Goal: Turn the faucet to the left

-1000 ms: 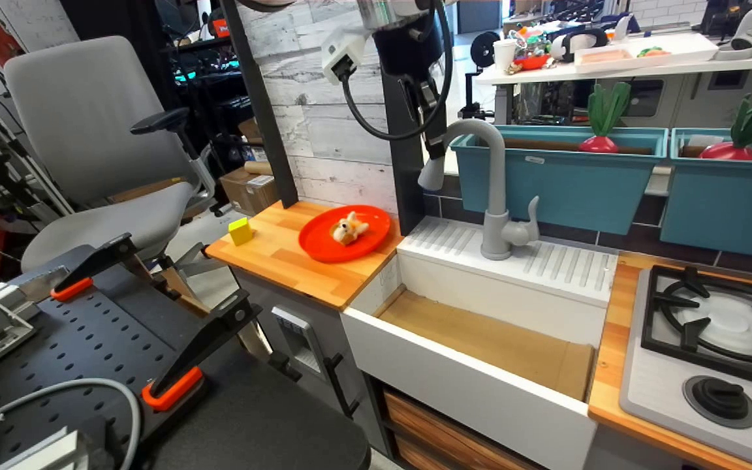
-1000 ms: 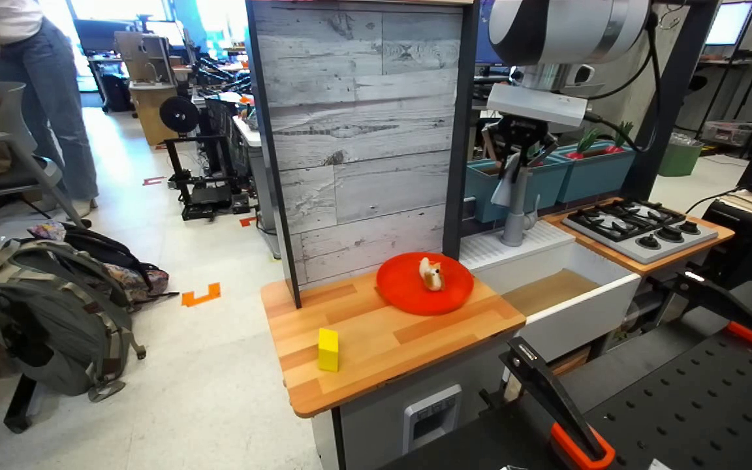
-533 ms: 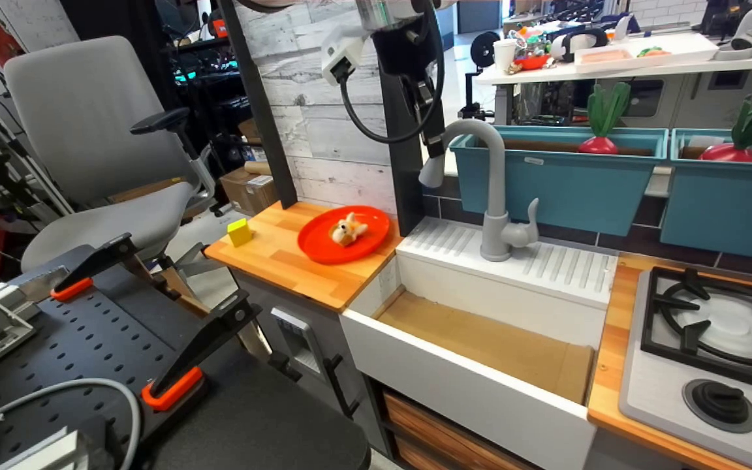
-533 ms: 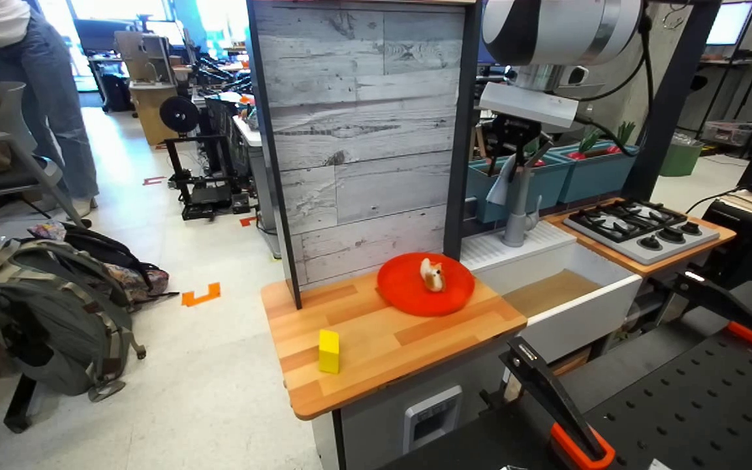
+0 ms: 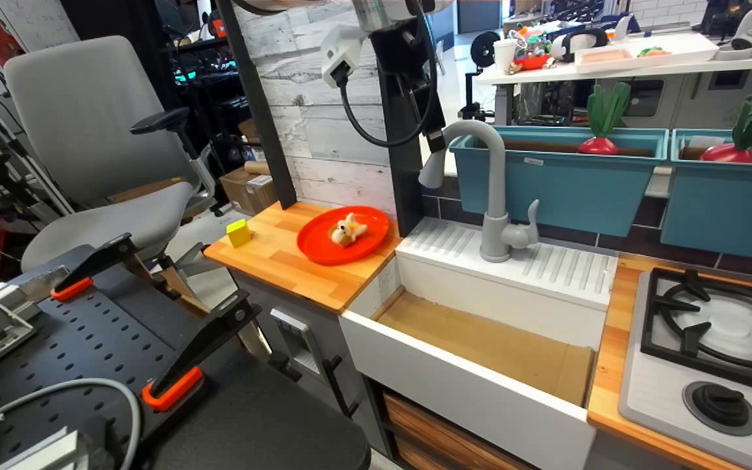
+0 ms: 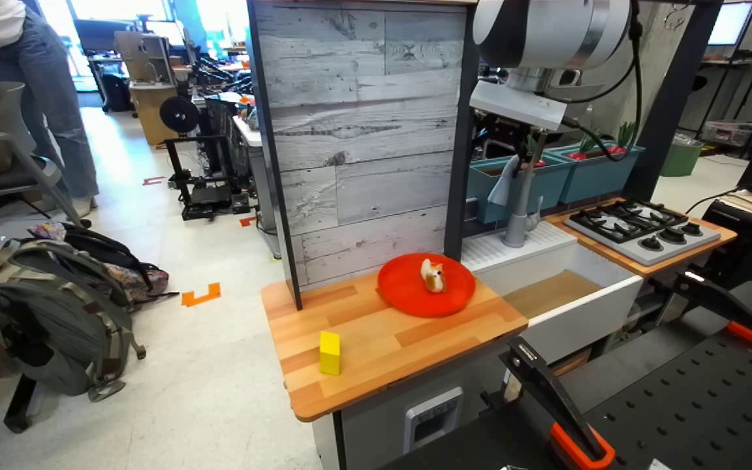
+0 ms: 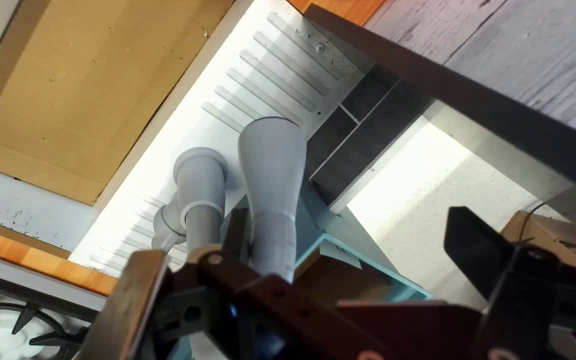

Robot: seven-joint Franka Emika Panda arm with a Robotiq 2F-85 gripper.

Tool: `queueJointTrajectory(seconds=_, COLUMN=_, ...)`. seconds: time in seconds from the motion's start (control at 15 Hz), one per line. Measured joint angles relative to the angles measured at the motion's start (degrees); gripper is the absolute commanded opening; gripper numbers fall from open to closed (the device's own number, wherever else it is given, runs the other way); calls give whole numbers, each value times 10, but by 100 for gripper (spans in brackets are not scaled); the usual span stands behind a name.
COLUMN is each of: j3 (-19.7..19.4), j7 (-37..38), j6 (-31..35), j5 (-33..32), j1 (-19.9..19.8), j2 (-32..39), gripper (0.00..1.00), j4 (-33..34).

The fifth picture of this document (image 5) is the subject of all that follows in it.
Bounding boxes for grey toy stove top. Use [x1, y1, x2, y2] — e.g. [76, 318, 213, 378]
[618, 264, 752, 470]

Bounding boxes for white toy sink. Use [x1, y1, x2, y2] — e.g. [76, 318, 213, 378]
[337, 214, 620, 470]

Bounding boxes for teal planter box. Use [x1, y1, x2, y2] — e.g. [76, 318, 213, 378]
[661, 128, 752, 265]
[449, 122, 674, 240]

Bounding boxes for white wood-pattern panel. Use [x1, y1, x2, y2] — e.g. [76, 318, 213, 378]
[233, 0, 400, 218]

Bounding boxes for black stove knob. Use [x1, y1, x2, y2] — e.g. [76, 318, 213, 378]
[680, 378, 752, 438]

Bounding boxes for grey toy faucet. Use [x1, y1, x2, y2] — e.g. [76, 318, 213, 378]
[415, 118, 543, 265]

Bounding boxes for white tray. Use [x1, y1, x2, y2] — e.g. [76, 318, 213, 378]
[573, 32, 723, 68]

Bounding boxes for wooden counter slab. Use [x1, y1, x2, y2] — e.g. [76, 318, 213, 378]
[585, 252, 752, 470]
[200, 201, 405, 316]

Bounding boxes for white cup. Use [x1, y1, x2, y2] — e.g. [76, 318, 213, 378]
[491, 36, 518, 76]

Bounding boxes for cream toy food piece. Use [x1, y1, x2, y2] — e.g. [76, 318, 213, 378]
[329, 212, 371, 248]

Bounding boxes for white background table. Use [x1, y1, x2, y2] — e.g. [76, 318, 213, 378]
[482, 34, 752, 128]

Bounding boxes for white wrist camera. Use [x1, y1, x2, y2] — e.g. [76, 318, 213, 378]
[319, 28, 367, 88]

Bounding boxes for grey cable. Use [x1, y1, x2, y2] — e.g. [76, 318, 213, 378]
[0, 375, 145, 470]

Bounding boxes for red round plate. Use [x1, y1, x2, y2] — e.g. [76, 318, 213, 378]
[294, 203, 393, 268]

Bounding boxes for black cable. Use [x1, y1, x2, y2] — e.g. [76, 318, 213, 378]
[333, 15, 440, 152]

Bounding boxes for wooden drawer fronts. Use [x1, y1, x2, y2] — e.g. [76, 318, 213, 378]
[381, 389, 535, 470]

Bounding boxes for red bowl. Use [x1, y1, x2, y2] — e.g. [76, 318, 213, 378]
[513, 51, 552, 73]

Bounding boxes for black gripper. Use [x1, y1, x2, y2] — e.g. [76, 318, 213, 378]
[374, 15, 435, 99]

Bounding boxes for grey toy kitchen cabinet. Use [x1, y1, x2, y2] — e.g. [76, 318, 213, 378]
[227, 264, 396, 453]

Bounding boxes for black stand with disc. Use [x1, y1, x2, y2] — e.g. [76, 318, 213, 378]
[457, 28, 504, 128]

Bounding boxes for black burner grate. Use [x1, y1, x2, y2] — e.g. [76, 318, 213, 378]
[640, 268, 752, 401]

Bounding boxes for yellow block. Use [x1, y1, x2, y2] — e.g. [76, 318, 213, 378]
[223, 216, 256, 251]

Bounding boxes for grey office chair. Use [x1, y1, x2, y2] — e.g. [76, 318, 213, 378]
[3, 34, 222, 271]

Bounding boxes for cardboard box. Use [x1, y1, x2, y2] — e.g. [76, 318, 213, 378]
[217, 161, 281, 218]

